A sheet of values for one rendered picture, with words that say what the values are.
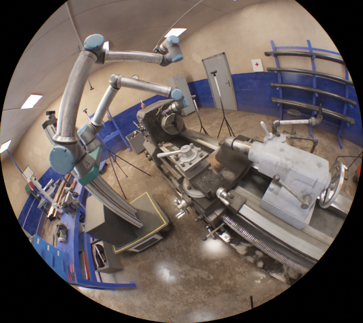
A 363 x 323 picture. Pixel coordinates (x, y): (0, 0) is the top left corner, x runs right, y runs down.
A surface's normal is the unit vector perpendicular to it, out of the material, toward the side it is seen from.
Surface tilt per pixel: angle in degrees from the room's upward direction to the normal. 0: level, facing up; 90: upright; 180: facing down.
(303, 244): 36
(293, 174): 82
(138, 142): 90
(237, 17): 90
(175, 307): 0
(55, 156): 94
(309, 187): 76
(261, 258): 0
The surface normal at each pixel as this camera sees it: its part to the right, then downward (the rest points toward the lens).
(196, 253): -0.33, -0.81
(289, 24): -0.79, 0.51
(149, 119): 0.52, 0.27
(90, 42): 0.67, 0.06
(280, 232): -0.72, -0.36
